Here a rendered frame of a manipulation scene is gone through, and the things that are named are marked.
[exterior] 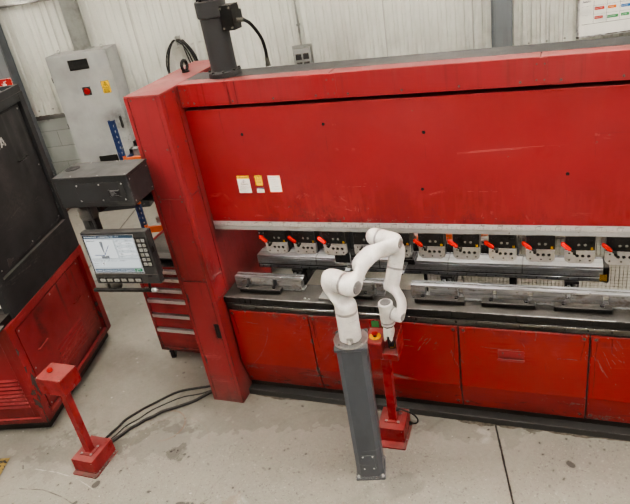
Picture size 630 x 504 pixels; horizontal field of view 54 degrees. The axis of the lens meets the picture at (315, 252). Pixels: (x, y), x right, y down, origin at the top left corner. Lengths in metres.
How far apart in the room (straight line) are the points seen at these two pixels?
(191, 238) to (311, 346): 1.08
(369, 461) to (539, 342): 1.22
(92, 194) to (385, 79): 1.78
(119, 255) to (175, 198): 0.48
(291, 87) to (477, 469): 2.49
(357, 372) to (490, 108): 1.55
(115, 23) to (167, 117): 4.69
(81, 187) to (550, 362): 2.91
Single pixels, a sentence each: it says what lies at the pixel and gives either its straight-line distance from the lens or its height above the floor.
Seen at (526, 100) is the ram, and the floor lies 2.09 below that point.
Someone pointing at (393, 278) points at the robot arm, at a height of 1.18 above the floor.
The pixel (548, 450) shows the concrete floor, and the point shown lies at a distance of 4.22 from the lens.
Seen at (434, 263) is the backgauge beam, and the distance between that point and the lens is 4.10.
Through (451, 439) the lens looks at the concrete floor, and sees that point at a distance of 4.24.
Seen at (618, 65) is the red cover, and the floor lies 2.23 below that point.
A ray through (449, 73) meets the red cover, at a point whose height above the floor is 2.25.
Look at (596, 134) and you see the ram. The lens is 3.38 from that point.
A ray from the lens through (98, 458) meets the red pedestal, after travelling 4.64.
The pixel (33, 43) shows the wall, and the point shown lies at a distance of 8.88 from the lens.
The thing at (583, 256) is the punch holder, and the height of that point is 1.21.
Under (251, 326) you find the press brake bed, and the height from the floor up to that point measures 0.64.
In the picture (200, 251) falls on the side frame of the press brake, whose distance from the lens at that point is 4.05.
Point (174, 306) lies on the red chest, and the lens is 4.99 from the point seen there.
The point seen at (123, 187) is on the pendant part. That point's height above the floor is 1.87.
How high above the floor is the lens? 3.04
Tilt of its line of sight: 28 degrees down
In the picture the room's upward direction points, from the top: 10 degrees counter-clockwise
